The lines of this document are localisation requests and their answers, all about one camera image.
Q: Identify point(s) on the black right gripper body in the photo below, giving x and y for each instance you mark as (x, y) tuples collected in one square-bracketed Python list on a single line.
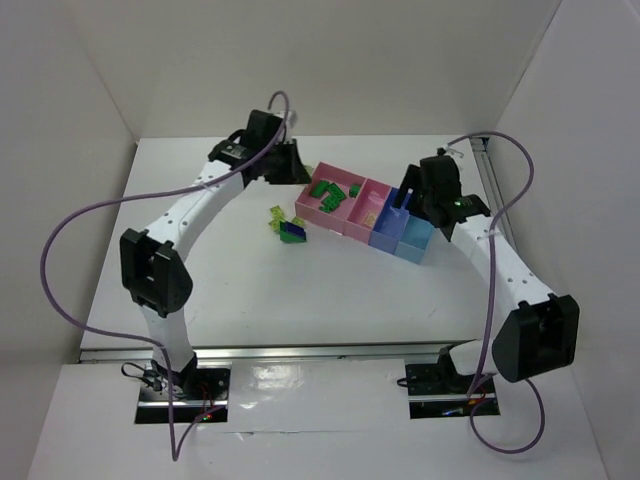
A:
[(414, 183)]

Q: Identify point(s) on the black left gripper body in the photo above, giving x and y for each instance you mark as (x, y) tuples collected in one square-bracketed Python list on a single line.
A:
[(286, 163)]

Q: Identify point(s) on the green sloped lego piece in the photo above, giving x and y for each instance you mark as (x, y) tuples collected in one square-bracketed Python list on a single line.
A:
[(319, 189)]

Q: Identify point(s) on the green 2x4 lego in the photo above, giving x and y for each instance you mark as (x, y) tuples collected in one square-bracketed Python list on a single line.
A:
[(335, 191)]

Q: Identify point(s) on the green 2x2 lego cube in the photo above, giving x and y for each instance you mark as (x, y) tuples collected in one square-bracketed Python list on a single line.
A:
[(354, 190)]

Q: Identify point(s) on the green stepped lego assembly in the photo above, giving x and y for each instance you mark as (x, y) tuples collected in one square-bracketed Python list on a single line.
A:
[(331, 202)]

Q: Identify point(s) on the dark blue lego brick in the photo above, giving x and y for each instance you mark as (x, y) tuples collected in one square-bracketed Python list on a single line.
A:
[(291, 226)]

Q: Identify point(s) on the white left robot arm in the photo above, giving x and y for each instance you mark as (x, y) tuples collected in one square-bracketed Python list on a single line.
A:
[(153, 260)]

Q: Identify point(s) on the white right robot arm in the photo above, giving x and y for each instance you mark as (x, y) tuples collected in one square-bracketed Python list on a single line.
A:
[(532, 330)]

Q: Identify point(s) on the light blue container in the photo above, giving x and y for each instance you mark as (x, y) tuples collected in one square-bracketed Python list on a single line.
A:
[(414, 240)]

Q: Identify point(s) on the purple blue container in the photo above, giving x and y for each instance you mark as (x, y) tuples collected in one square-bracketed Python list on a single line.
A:
[(389, 225)]

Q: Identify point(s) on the large pink container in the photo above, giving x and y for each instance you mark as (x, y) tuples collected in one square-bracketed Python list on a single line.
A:
[(311, 209)]

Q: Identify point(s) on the aluminium side rail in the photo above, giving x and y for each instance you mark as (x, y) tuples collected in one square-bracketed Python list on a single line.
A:
[(494, 198)]

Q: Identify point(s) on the aluminium front rail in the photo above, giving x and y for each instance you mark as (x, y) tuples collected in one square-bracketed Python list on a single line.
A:
[(227, 353)]

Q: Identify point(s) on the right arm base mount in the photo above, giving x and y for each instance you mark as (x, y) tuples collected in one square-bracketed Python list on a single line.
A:
[(436, 390)]

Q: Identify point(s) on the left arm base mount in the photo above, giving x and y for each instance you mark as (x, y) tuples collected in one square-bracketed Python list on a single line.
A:
[(208, 390)]

